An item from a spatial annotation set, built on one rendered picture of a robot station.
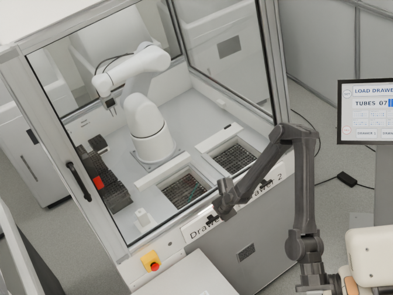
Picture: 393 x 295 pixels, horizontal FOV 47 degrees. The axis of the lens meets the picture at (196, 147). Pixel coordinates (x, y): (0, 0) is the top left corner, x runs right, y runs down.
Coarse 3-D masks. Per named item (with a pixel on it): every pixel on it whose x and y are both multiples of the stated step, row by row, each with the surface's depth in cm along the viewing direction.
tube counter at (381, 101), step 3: (378, 99) 211; (381, 99) 210; (384, 99) 210; (387, 99) 210; (390, 99) 209; (378, 102) 211; (381, 102) 211; (384, 102) 210; (387, 102) 210; (390, 102) 209; (378, 105) 211; (381, 105) 211; (384, 105) 210; (387, 105) 210; (390, 105) 209
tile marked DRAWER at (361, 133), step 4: (356, 128) 215; (360, 128) 214; (364, 128) 214; (368, 128) 213; (372, 128) 212; (376, 128) 212; (356, 132) 215; (360, 132) 214; (364, 132) 214; (368, 132) 213; (372, 132) 212; (376, 132) 212; (356, 136) 215; (360, 136) 214; (364, 136) 214; (368, 136) 213; (372, 136) 213; (376, 136) 212
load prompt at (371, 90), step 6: (390, 84) 209; (354, 90) 214; (360, 90) 214; (366, 90) 213; (372, 90) 212; (378, 90) 211; (384, 90) 210; (390, 90) 209; (354, 96) 215; (360, 96) 214; (366, 96) 213
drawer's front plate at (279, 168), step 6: (282, 162) 223; (276, 168) 221; (282, 168) 224; (270, 174) 221; (276, 174) 223; (282, 174) 226; (276, 180) 226; (258, 186) 220; (270, 186) 225; (258, 192) 222; (264, 192) 225; (252, 198) 222; (240, 204) 219; (246, 204) 222
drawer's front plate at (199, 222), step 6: (210, 210) 210; (198, 216) 209; (204, 216) 209; (192, 222) 207; (198, 222) 209; (204, 222) 211; (216, 222) 216; (186, 228) 206; (192, 228) 208; (198, 228) 211; (204, 228) 213; (210, 228) 215; (186, 234) 208; (192, 234) 210; (198, 234) 213; (186, 240) 210; (192, 240) 212
